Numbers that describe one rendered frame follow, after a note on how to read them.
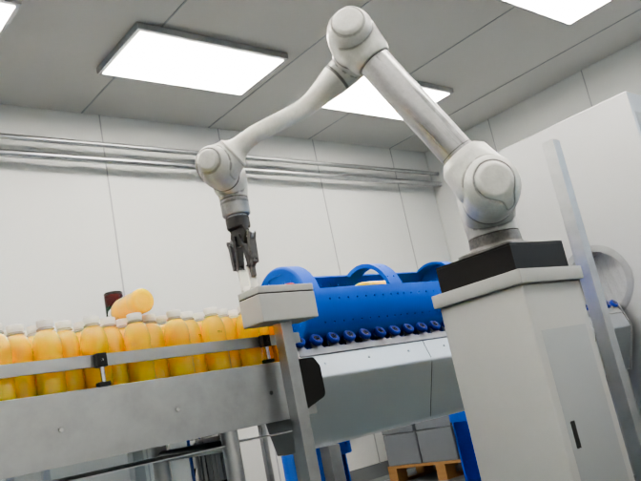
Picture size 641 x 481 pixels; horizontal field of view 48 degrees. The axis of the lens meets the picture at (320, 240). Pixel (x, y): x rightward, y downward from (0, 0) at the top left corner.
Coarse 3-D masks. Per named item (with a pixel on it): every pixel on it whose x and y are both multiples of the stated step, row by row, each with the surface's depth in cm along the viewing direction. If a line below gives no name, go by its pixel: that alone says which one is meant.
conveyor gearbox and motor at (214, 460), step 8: (192, 440) 244; (200, 440) 244; (208, 440) 243; (216, 440) 244; (200, 456) 243; (208, 456) 242; (216, 456) 242; (200, 464) 242; (208, 464) 242; (216, 464) 242; (200, 472) 243; (208, 472) 241; (216, 472) 241; (224, 472) 242; (200, 480) 243; (208, 480) 240; (216, 480) 241; (224, 480) 242
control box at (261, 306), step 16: (256, 288) 200; (272, 288) 202; (288, 288) 206; (304, 288) 210; (240, 304) 205; (256, 304) 200; (272, 304) 200; (288, 304) 204; (304, 304) 208; (256, 320) 200; (272, 320) 199; (288, 320) 204; (304, 320) 212
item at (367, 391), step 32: (352, 352) 244; (384, 352) 253; (416, 352) 263; (448, 352) 273; (352, 384) 239; (384, 384) 249; (416, 384) 260; (448, 384) 272; (320, 416) 230; (352, 416) 239; (384, 416) 250; (416, 416) 261; (288, 448) 232
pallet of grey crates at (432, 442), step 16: (448, 416) 581; (384, 432) 633; (400, 432) 619; (416, 432) 605; (432, 432) 592; (448, 432) 579; (400, 448) 619; (416, 448) 606; (432, 448) 592; (448, 448) 579; (400, 464) 619; (416, 464) 604; (432, 464) 591; (448, 464) 585; (400, 480) 621
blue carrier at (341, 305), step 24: (360, 264) 275; (432, 264) 305; (336, 288) 246; (360, 288) 253; (384, 288) 261; (408, 288) 269; (432, 288) 277; (336, 312) 243; (360, 312) 251; (384, 312) 259; (408, 312) 268; (432, 312) 277; (384, 336) 269
